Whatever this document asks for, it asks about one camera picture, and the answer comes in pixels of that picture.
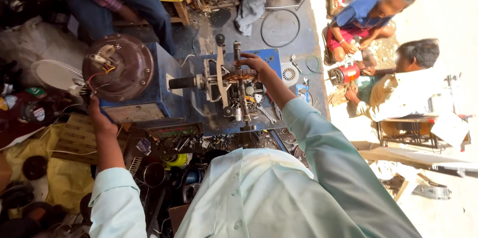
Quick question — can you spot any printed cardboard box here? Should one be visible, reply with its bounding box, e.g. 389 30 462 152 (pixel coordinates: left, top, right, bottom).
52 113 130 166

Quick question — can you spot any grey metal bracket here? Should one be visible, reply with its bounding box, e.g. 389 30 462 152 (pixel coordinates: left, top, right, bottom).
412 183 453 201

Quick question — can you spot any white round vent cover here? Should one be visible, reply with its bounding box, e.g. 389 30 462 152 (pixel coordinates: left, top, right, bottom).
280 61 299 88

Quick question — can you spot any person's light green shirt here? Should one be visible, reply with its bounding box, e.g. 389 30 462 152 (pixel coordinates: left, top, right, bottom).
88 97 423 238

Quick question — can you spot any yellow sack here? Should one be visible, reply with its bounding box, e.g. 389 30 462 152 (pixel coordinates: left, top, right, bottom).
3 124 96 217

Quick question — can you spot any screwdriver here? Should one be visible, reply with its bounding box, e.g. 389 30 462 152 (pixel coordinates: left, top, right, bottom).
290 54 303 74

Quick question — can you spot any small blue box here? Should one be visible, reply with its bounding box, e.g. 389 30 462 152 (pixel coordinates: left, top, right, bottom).
296 83 310 102

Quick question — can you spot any black crank handle grip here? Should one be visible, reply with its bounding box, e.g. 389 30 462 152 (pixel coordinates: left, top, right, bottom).
168 77 197 90

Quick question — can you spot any white fan guard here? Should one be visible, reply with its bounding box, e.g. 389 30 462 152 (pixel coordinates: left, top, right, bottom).
30 59 85 93

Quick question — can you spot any green wire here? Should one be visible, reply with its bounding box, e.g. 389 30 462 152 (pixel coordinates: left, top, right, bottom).
303 54 323 76

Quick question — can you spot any yellow green can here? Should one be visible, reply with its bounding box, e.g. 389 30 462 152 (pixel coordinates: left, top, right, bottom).
164 153 190 168

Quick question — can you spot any blue coil winding machine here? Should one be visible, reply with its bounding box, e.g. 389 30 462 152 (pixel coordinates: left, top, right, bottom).
98 41 285 138

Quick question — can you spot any grey plastic bag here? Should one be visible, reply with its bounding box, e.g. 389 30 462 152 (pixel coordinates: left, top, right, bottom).
0 17 87 83

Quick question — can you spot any heap of tools and parts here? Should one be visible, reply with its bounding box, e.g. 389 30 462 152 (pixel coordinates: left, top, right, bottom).
164 129 311 165

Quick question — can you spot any round metal cup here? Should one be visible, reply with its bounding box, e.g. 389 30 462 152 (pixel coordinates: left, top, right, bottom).
143 162 167 188

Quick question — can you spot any dark red bag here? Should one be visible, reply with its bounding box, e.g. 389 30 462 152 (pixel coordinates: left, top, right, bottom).
0 88 72 150

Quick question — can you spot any pile of dark fan motors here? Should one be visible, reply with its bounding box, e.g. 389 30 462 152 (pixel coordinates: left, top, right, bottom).
0 181 93 238

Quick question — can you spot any person's left hand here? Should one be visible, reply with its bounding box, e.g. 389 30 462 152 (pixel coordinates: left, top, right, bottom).
88 95 119 136

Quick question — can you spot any brown ceiling fan motor housing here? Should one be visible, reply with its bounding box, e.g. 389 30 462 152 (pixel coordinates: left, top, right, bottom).
82 33 155 103

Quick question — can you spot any sewing machine table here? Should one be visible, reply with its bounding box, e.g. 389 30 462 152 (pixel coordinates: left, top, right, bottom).
376 112 472 153

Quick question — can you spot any black round disc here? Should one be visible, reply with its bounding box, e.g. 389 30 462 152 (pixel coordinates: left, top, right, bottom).
22 155 48 181

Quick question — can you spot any red electric motor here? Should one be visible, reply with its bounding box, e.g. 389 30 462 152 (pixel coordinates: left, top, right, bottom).
327 62 361 86

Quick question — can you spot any white paper sheet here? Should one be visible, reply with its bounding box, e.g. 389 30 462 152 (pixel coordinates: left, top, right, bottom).
430 112 471 149

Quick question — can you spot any wooden plank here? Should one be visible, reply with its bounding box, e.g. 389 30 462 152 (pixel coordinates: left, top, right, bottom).
358 146 478 174

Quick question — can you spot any copper wound fan stator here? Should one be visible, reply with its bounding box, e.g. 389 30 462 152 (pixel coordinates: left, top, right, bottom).
223 69 259 84

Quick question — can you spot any grey cloth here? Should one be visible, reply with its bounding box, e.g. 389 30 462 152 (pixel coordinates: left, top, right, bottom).
235 0 267 37

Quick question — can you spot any steel open-end wrench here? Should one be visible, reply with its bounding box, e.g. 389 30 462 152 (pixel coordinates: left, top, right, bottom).
257 103 277 125

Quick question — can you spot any black wire ring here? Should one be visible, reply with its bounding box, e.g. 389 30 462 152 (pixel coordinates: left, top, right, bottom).
260 8 301 49

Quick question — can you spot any person's right hand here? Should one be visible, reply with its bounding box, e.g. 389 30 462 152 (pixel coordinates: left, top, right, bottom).
235 52 275 83

